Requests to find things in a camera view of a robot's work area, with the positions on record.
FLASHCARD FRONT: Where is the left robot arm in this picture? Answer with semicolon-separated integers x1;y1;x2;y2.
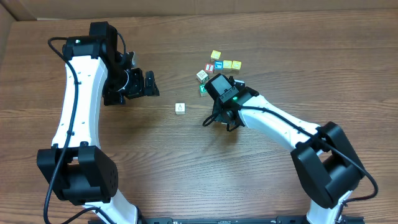
37;21;159;223

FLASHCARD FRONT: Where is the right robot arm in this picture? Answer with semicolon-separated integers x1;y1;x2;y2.
203;74;364;223

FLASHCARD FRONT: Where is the green letter Z block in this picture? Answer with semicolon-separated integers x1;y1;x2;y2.
200;84;208;97

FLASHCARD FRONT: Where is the white letter A block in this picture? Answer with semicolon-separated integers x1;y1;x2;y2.
175;103;186;115

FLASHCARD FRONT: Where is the white patterned block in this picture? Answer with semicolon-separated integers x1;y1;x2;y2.
196;70;209;83

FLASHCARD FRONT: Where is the red letter I block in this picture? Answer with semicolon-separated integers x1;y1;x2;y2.
205;63;214;73

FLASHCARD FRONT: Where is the yellow block middle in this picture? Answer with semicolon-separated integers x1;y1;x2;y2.
223;60;233;73

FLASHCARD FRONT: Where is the yellow block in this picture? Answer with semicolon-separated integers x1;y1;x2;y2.
223;60;233;73
210;50;221;62
231;60;242;74

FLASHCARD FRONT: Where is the blue letter block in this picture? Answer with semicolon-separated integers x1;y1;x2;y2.
213;61;223;74

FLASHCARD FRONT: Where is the yellow block right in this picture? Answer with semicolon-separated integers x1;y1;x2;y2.
231;60;242;74

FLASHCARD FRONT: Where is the yellow block top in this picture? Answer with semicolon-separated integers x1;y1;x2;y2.
210;50;221;62

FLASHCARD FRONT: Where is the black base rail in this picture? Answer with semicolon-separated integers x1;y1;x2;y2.
87;215;365;224

